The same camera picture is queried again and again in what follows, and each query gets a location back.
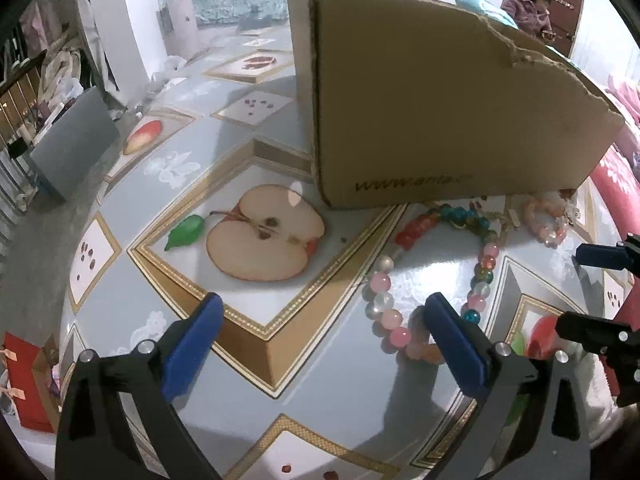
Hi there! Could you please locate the multicolour bead bracelet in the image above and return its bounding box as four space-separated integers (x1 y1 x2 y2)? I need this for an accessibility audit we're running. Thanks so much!
364 203 502 365

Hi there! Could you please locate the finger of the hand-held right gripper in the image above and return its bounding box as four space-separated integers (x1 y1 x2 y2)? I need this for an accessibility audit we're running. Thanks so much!
574 234 640 278
555 310 640 408

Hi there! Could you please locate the pink floral blanket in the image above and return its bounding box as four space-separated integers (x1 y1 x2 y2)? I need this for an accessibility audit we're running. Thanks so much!
585 72 640 241

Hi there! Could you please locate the white plastic bag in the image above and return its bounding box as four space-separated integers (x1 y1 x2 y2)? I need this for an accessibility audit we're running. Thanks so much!
150 55 188 91

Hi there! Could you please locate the brown cardboard box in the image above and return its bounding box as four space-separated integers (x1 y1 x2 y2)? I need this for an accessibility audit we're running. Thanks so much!
286 0 626 211

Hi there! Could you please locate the pink hanging jacket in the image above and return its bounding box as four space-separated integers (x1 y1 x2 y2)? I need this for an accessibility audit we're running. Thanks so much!
20 0 63 43

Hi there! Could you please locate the grey box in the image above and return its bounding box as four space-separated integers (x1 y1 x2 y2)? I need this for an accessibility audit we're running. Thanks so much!
27 86 121 203

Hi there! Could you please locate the metal stair railing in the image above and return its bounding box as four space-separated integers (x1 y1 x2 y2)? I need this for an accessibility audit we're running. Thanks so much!
0 35 56 211

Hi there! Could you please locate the fruit print tablecloth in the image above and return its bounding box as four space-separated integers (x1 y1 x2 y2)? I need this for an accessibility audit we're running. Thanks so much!
59 25 631 480

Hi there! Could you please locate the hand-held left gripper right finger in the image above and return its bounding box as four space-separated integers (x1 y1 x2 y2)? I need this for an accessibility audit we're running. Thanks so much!
422 291 593 480

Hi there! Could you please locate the pink bead bracelet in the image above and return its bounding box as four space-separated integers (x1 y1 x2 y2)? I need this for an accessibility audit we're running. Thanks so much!
522 194 573 248

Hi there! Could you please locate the white cylinder appliance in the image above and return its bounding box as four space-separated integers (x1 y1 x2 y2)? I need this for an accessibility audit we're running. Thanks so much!
165 0 198 58

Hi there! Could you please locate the pile of clothes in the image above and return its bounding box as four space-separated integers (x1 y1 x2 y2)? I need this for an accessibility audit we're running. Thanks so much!
40 47 86 111

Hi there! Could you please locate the white green plush cloth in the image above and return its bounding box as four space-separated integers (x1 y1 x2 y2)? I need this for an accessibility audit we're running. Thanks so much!
582 350 626 448

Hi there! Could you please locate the brown paper bag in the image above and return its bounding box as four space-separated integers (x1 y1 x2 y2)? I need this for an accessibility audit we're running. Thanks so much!
32 335 76 431

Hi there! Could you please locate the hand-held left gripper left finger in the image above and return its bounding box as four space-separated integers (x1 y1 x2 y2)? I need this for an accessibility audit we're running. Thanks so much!
54 291 225 480

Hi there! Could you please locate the teal pillow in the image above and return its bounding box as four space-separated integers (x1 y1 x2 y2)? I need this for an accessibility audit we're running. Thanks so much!
455 0 518 28

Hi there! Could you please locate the red gift bag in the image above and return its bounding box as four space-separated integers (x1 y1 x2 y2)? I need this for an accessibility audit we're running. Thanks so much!
0 331 58 433

